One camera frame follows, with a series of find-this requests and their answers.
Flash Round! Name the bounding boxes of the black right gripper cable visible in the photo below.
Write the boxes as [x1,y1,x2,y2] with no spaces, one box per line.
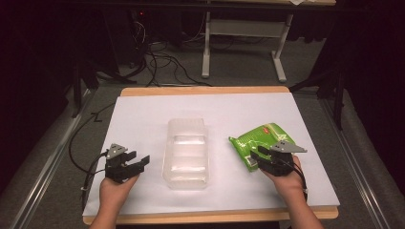
[285,157,309,203]

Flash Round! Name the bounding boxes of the person's left hand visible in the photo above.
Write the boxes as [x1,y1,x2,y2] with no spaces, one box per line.
[98,174,140,209]

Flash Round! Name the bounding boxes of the person's right hand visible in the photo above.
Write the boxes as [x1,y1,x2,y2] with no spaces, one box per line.
[261,155,307,200]

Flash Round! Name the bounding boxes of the dark computer tower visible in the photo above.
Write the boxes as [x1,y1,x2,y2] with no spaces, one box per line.
[102,9,151,70]

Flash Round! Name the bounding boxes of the green snack packet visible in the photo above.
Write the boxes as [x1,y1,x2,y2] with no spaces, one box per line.
[228,122,297,173]

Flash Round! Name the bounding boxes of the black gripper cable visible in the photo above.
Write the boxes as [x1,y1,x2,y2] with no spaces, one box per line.
[285,157,309,203]
[68,101,117,212]

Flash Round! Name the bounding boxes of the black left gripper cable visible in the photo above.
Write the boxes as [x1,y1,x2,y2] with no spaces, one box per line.
[68,101,117,212]

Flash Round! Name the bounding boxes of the white metal desk frame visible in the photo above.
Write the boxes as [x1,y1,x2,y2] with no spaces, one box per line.
[201,0,337,84]

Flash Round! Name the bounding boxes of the clear plastic container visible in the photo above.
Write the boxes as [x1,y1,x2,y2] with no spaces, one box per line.
[160,117,211,192]

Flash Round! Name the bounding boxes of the black stand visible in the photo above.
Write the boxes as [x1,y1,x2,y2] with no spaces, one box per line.
[288,61,348,131]
[70,58,100,119]

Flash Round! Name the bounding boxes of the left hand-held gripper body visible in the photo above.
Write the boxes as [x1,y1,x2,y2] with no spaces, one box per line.
[104,143,141,184]

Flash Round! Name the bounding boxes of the white paper sheet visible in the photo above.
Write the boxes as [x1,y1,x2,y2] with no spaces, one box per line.
[82,93,341,218]

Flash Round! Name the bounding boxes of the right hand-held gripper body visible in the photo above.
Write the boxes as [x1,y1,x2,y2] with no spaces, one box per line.
[258,140,309,177]

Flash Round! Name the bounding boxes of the black floor cables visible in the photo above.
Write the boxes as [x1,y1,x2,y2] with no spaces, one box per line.
[126,18,214,88]

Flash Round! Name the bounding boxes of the wooden table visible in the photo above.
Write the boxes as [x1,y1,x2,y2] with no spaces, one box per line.
[82,85,340,226]

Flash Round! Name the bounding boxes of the metal floor rail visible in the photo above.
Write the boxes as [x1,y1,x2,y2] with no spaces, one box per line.
[319,98,394,229]
[9,89,96,229]

